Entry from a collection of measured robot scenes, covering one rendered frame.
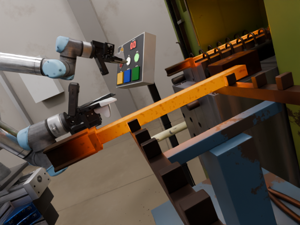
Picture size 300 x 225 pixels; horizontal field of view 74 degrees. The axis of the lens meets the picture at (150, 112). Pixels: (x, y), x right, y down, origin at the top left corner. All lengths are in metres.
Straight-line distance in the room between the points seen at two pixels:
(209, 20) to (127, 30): 2.74
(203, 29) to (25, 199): 1.13
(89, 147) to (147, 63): 0.82
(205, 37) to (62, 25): 3.12
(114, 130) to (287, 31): 0.48
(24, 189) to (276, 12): 1.13
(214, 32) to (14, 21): 3.59
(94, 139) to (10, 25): 3.92
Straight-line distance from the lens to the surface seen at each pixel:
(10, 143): 0.87
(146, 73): 1.13
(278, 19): 0.64
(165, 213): 0.55
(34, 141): 0.76
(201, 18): 1.03
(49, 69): 0.90
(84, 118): 0.71
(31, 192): 1.11
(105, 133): 0.37
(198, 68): 0.75
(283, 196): 0.51
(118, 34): 3.69
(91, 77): 3.76
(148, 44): 1.18
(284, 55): 0.65
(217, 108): 0.60
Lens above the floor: 1.09
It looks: 15 degrees down
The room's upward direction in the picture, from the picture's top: 23 degrees counter-clockwise
